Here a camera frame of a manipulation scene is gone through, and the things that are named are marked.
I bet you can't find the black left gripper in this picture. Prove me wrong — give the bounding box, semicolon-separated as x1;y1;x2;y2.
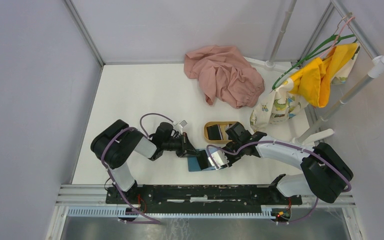
162;132;200;158

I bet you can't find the blue card holder wallet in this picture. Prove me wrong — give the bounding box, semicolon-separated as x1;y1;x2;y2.
187;147;229;172

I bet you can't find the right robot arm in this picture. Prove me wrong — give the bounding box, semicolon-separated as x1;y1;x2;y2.
222;122;354;204

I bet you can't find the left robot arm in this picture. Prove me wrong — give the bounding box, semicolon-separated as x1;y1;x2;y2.
90;119;203;204

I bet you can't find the dark grey credit card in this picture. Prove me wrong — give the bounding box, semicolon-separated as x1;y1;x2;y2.
206;124;223;141

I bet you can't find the yellow oval card tray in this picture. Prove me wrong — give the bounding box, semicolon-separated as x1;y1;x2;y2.
203;121;237;145

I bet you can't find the dinosaur print cloth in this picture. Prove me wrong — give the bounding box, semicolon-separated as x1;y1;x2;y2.
249;46;360;132

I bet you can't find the pink crumpled cloth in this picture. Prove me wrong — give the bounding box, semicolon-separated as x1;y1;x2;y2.
183;45;265;109

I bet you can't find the yellow garment on hanger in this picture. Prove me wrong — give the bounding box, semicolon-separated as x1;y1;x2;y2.
289;43;360;108

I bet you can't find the pink clothes hanger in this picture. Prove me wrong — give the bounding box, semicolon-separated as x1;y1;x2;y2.
319;16;355;58

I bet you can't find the green clothes hanger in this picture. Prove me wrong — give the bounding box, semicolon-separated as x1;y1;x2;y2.
271;34;357;90

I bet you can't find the white clothes rack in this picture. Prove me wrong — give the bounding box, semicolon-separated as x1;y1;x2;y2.
250;0;384;144

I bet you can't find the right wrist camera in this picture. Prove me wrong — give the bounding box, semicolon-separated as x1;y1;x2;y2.
207;147;229;170

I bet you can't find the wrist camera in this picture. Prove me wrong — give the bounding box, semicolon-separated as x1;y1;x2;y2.
207;147;229;170
174;120;188;132

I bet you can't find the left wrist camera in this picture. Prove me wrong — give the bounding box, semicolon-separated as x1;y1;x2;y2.
174;120;188;132

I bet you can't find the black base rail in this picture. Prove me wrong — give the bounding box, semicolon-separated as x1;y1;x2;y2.
105;184;303;215

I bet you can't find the white slotted cable duct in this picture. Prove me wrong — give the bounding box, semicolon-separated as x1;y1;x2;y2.
66;206;274;220

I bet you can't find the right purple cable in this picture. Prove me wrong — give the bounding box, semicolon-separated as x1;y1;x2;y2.
206;140;353;225

